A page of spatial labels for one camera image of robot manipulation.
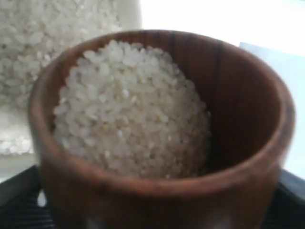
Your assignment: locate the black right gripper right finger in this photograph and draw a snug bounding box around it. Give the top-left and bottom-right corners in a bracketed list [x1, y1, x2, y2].
[262, 170, 305, 229]

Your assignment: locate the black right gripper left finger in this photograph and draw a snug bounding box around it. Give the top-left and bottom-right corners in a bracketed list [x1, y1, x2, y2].
[0, 166, 52, 229]

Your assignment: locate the brown wooden cup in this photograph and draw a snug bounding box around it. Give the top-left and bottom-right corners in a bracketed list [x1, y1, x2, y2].
[28, 30, 295, 229]

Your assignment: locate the white ceramic rice bowl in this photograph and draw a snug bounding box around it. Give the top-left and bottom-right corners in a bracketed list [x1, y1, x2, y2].
[0, 0, 142, 181]

